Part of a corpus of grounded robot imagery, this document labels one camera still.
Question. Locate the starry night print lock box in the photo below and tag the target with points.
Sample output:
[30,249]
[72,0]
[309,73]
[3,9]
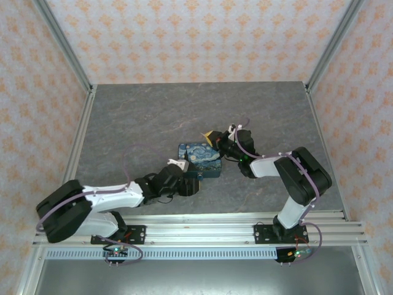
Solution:
[202,158]

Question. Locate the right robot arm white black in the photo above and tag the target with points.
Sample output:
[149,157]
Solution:
[264,167]

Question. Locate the grey metal panel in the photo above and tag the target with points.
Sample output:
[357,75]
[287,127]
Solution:
[199,276]

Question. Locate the aluminium mounting rail beam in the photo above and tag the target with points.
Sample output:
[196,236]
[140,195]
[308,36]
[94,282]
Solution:
[199,229]

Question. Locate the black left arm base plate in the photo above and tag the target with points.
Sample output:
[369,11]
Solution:
[138,233]

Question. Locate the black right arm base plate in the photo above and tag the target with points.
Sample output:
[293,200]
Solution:
[261,233]

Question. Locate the aluminium table side rail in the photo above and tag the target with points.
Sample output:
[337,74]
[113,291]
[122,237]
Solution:
[320,123]
[83,123]

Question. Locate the aluminium frame post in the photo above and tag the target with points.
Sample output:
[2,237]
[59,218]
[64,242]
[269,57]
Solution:
[333,46]
[65,46]

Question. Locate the aluminium frame leg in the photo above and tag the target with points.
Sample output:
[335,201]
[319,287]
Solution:
[29,273]
[366,273]

